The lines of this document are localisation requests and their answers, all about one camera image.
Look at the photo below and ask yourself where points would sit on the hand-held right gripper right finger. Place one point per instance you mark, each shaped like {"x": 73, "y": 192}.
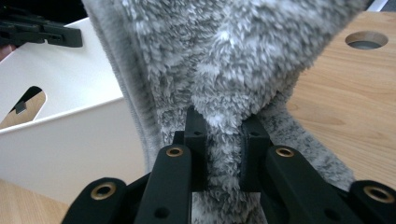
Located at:
{"x": 253, "y": 155}

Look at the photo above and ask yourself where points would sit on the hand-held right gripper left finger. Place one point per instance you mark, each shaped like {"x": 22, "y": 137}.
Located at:
{"x": 197, "y": 149}

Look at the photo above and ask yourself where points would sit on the grey fluffy towel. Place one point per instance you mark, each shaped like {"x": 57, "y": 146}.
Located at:
{"x": 224, "y": 62}

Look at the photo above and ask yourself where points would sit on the white plastic storage bin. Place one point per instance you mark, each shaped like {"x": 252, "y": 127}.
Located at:
{"x": 62, "y": 149}

